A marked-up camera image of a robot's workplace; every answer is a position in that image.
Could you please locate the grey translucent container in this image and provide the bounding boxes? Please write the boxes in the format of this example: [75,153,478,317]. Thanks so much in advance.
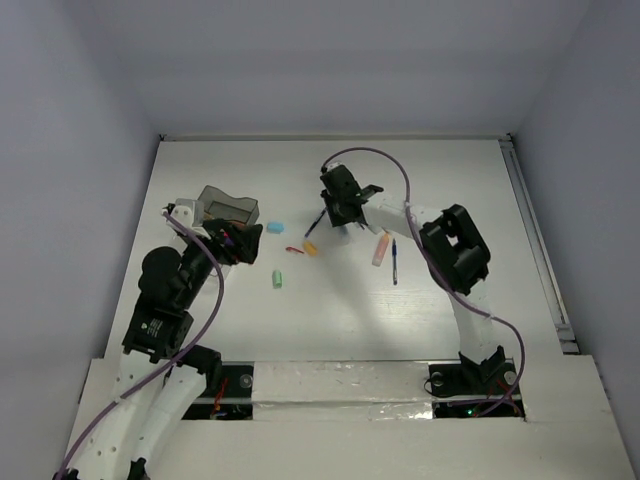
[196,185,259,225]

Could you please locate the light green marker cap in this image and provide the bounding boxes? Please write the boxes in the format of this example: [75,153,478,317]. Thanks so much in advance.
[272,270,283,289]

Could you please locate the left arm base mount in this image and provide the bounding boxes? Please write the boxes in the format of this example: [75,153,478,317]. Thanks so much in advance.
[179,345,254,421]

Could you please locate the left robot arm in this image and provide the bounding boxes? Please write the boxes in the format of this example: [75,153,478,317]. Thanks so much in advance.
[54,215,263,479]

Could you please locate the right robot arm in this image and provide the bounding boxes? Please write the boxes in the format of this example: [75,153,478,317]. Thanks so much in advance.
[320,162,514,398]

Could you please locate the blue ballpoint pen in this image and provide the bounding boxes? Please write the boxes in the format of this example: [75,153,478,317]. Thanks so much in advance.
[391,238,398,286]

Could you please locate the light blue marker cap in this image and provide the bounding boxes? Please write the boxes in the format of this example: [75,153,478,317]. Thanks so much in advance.
[266,221,285,234]

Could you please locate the orange pastel marker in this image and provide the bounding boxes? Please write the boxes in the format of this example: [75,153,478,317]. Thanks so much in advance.
[372,233,391,267]

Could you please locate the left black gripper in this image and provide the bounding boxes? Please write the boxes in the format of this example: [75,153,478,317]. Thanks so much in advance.
[180,217,263,306]

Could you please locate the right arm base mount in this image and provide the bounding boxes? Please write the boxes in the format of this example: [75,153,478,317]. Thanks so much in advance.
[423,346,525,419]

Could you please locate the purple ink pen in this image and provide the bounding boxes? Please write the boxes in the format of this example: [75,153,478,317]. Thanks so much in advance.
[303,208,327,239]

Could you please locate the light blue marker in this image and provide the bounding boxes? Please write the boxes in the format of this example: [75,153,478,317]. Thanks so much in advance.
[336,225,353,245]

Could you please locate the red pen cap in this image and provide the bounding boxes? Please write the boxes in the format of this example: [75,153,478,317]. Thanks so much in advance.
[285,246,305,254]

